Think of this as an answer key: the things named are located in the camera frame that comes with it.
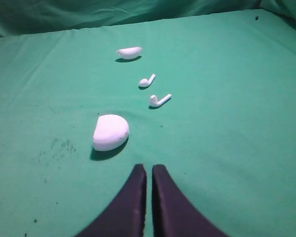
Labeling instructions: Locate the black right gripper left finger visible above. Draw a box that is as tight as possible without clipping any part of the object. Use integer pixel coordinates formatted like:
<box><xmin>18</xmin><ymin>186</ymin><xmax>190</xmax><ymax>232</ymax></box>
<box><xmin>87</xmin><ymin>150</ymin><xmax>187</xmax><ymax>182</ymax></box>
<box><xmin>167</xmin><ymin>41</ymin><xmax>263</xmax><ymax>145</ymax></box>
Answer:
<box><xmin>77</xmin><ymin>164</ymin><xmax>147</xmax><ymax>237</ymax></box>

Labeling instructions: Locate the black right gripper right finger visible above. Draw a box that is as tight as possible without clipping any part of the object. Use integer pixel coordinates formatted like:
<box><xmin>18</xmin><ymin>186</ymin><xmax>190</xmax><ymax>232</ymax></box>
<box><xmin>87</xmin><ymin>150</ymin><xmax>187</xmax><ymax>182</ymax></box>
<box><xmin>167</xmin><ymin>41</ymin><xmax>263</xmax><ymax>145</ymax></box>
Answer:
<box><xmin>151</xmin><ymin>164</ymin><xmax>226</xmax><ymax>237</ymax></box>

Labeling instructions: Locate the white earphone case body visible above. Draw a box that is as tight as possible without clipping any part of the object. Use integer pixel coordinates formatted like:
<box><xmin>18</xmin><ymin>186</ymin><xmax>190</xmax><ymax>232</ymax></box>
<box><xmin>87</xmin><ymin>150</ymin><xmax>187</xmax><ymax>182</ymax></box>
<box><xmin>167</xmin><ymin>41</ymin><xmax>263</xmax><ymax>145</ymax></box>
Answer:
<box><xmin>93</xmin><ymin>114</ymin><xmax>129</xmax><ymax>152</ymax></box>

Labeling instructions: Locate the white earphone case lid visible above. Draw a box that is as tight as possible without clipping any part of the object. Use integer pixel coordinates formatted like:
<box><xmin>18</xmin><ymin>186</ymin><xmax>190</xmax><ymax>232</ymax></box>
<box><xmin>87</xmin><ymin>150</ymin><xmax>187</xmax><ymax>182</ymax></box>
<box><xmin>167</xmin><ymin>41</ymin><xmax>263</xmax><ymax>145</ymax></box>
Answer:
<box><xmin>116</xmin><ymin>46</ymin><xmax>143</xmax><ymax>60</ymax></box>

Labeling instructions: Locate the white earbud near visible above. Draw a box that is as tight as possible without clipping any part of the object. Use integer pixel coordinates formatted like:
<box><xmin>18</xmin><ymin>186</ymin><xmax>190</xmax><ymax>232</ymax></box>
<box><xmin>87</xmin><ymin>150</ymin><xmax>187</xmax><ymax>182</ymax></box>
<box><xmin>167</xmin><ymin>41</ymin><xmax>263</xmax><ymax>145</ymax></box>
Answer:
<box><xmin>149</xmin><ymin>94</ymin><xmax>172</xmax><ymax>108</ymax></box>

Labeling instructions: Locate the white earbud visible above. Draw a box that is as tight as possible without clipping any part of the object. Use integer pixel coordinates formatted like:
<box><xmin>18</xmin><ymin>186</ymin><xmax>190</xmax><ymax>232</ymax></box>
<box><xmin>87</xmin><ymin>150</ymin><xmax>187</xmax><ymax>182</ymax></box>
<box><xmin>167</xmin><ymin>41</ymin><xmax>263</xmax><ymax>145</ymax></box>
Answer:
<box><xmin>138</xmin><ymin>74</ymin><xmax>156</xmax><ymax>87</ymax></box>
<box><xmin>149</xmin><ymin>94</ymin><xmax>172</xmax><ymax>108</ymax></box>

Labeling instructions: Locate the green table cloth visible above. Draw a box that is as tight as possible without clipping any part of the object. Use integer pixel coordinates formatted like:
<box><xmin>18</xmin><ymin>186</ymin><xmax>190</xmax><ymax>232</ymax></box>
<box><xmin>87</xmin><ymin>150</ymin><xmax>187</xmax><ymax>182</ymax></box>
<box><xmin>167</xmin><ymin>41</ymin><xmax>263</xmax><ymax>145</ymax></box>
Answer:
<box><xmin>0</xmin><ymin>0</ymin><xmax>296</xmax><ymax>237</ymax></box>

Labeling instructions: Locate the white earbud far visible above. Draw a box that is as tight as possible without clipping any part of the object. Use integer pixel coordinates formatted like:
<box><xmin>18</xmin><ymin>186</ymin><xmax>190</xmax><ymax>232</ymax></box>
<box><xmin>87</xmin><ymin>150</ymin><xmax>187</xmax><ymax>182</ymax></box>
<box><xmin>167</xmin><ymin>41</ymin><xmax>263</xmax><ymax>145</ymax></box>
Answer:
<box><xmin>138</xmin><ymin>74</ymin><xmax>156</xmax><ymax>87</ymax></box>

